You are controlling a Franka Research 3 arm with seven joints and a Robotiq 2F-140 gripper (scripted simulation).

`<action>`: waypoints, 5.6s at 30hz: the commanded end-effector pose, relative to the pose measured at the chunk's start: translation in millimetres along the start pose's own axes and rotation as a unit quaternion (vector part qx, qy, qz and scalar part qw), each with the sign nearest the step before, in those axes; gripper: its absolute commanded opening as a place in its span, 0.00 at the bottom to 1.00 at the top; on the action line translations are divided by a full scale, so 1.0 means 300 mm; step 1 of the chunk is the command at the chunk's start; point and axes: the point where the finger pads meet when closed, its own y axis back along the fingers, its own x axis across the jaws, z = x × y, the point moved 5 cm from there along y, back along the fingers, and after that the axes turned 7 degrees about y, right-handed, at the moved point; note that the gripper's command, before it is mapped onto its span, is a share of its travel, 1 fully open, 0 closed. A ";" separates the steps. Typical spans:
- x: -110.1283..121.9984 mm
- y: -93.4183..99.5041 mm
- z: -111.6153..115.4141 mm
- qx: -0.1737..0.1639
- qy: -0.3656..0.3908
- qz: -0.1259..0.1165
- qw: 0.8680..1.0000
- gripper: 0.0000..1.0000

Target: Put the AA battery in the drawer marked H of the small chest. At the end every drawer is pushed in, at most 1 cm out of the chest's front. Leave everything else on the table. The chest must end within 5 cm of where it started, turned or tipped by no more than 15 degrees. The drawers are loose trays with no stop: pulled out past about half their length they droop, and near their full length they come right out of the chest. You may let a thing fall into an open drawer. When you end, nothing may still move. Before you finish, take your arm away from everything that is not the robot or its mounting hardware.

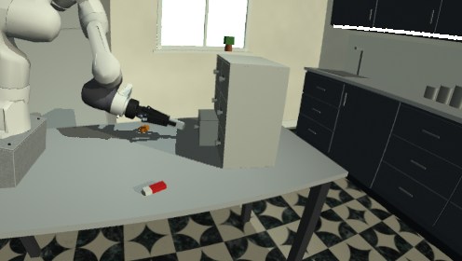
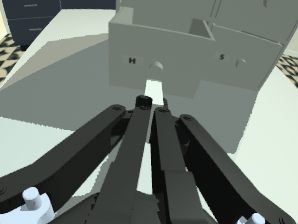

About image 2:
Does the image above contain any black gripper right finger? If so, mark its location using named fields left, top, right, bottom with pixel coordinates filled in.
left=148, top=80, right=297, bottom=224

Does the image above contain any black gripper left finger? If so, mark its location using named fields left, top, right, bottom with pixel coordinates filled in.
left=0, top=79, right=154, bottom=224

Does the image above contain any small grey chest of drawers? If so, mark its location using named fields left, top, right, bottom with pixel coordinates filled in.
left=116, top=0, right=298, bottom=92

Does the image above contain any grey drawer front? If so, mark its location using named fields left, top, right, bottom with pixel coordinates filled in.
left=108, top=7, right=216, bottom=99
left=121, top=0, right=215, bottom=18
left=202, top=23, right=283, bottom=89
left=215, top=0, right=298, bottom=41

